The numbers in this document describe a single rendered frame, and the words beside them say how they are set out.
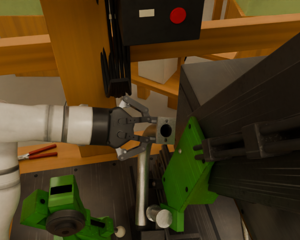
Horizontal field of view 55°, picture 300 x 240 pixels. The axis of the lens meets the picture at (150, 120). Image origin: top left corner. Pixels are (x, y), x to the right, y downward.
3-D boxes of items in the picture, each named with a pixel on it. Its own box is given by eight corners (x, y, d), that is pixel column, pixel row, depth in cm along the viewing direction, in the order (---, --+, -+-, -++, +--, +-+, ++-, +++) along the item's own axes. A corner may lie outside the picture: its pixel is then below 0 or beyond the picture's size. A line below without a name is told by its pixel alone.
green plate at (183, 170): (205, 221, 65) (249, 162, 52) (171, 222, 62) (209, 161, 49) (191, 178, 73) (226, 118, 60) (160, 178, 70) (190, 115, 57)
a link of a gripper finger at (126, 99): (122, 98, 57) (145, 116, 58) (127, 91, 57) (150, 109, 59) (119, 99, 59) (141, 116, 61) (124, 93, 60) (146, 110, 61)
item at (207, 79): (278, 176, 91) (324, 93, 67) (186, 192, 87) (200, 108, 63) (253, 135, 104) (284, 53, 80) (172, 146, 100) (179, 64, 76)
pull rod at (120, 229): (125, 227, 76) (123, 217, 72) (126, 238, 74) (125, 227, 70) (104, 231, 75) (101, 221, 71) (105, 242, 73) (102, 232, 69)
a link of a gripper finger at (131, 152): (115, 155, 59) (139, 141, 61) (119, 163, 59) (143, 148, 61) (118, 156, 57) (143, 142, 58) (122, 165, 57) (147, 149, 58)
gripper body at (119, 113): (86, 149, 52) (136, 151, 55) (90, 103, 53) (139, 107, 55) (83, 145, 60) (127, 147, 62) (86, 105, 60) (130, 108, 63)
